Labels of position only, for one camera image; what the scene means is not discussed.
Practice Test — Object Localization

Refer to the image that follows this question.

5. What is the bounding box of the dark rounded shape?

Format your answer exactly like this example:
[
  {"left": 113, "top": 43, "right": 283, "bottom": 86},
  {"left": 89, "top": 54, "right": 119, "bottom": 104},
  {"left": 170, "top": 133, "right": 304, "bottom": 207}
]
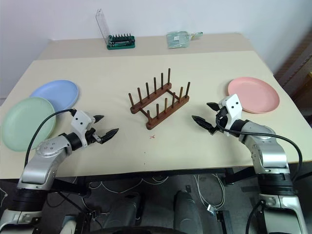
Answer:
[
  {"left": 174, "top": 190, "right": 203, "bottom": 234},
  {"left": 106, "top": 192, "right": 145, "bottom": 231}
]

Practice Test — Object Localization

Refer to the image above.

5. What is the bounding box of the green screwdriver bit set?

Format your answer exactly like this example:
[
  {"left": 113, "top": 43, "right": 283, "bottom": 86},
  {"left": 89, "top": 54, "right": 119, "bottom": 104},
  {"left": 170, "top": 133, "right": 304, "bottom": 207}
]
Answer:
[{"left": 106, "top": 34, "right": 137, "bottom": 51}]

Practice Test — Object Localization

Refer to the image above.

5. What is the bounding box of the white floor cable with plug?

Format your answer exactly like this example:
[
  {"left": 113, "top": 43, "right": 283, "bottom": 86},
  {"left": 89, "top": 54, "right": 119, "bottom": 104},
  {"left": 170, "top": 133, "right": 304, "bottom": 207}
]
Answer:
[{"left": 194, "top": 174, "right": 226, "bottom": 215}]

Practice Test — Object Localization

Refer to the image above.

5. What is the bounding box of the pink red plate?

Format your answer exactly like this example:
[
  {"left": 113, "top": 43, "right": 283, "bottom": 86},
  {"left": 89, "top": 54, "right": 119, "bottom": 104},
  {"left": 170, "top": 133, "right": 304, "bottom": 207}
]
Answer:
[{"left": 227, "top": 77, "right": 280, "bottom": 115}]

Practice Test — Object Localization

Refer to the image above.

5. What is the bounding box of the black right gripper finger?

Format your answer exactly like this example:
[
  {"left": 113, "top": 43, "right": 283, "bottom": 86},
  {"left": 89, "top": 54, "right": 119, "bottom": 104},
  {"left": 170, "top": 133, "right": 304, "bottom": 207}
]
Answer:
[
  {"left": 191, "top": 115, "right": 213, "bottom": 131},
  {"left": 206, "top": 102, "right": 221, "bottom": 112}
]

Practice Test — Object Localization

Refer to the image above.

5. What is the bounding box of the blue plate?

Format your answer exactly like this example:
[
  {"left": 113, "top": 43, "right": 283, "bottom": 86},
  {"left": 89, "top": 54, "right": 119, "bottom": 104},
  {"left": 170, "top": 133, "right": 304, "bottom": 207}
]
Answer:
[{"left": 29, "top": 79, "right": 80, "bottom": 113}]

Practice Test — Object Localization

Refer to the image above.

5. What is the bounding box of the thin white floor cable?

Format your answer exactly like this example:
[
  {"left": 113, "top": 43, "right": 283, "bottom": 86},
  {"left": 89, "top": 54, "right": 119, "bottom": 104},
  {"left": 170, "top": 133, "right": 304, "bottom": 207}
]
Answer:
[{"left": 87, "top": 176, "right": 169, "bottom": 194}]

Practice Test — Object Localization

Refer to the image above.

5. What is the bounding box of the clear plastic bag packet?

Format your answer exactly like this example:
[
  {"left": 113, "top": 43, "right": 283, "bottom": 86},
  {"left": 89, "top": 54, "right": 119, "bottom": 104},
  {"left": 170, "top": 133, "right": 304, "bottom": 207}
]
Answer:
[{"left": 166, "top": 31, "right": 204, "bottom": 50}]

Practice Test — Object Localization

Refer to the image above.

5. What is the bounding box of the wooden dish rack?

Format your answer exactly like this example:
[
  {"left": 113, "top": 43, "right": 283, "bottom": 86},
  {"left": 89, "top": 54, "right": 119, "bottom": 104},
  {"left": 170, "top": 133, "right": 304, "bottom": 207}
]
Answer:
[{"left": 128, "top": 68, "right": 191, "bottom": 130}]

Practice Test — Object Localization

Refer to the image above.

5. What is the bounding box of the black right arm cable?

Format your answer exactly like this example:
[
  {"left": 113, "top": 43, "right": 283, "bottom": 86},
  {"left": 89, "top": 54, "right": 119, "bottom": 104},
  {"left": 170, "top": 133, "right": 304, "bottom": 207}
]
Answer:
[{"left": 215, "top": 117, "right": 304, "bottom": 186}]

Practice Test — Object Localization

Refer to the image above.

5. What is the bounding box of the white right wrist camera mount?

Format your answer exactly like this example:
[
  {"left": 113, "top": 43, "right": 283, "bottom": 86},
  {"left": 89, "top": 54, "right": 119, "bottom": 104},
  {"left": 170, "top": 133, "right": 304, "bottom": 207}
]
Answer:
[{"left": 218, "top": 94, "right": 243, "bottom": 130}]

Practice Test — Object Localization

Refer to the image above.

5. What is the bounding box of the clear plastic case lid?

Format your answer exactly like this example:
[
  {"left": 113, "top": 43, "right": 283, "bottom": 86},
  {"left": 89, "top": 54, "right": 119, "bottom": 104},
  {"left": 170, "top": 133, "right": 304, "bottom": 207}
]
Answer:
[{"left": 95, "top": 8, "right": 111, "bottom": 42}]

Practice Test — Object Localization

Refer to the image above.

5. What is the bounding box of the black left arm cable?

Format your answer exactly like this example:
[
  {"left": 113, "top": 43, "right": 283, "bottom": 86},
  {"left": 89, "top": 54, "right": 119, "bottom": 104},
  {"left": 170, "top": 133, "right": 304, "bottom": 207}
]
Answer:
[{"left": 24, "top": 109, "right": 76, "bottom": 163}]

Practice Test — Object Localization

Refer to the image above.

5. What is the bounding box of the green plate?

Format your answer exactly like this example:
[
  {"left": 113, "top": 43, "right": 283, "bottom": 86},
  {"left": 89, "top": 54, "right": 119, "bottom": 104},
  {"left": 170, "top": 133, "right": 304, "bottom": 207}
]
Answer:
[{"left": 0, "top": 97, "right": 58, "bottom": 152}]

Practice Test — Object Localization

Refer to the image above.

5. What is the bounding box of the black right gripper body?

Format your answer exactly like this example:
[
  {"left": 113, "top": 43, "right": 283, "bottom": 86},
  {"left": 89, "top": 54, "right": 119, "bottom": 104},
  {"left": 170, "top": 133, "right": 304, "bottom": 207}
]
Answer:
[{"left": 209, "top": 106, "right": 230, "bottom": 135}]

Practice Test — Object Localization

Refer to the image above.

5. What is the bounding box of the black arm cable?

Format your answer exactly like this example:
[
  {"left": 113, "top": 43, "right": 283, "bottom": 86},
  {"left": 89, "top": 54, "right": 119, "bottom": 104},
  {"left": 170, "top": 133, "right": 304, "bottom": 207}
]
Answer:
[
  {"left": 24, "top": 109, "right": 76, "bottom": 163},
  {"left": 215, "top": 117, "right": 304, "bottom": 186}
]

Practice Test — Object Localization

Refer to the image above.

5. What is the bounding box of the black table frame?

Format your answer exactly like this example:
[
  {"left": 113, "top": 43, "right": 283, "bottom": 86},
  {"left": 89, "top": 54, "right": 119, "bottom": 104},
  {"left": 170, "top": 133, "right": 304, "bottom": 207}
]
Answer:
[{"left": 51, "top": 167, "right": 242, "bottom": 196}]

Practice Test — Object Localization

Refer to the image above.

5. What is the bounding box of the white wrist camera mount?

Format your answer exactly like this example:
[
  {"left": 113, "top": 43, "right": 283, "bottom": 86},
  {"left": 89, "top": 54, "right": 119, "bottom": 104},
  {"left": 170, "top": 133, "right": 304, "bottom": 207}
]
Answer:
[
  {"left": 218, "top": 94, "right": 243, "bottom": 130},
  {"left": 71, "top": 110, "right": 97, "bottom": 147}
]

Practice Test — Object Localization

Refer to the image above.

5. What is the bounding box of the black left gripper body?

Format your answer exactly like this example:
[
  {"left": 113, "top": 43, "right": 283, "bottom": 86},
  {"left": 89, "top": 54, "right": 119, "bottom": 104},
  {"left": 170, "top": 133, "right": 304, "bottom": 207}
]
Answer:
[{"left": 85, "top": 127, "right": 102, "bottom": 146}]

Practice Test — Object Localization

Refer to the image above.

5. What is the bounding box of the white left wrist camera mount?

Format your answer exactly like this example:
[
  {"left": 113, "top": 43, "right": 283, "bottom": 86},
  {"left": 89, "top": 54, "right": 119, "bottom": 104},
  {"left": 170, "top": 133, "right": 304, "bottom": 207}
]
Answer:
[{"left": 71, "top": 110, "right": 97, "bottom": 147}]

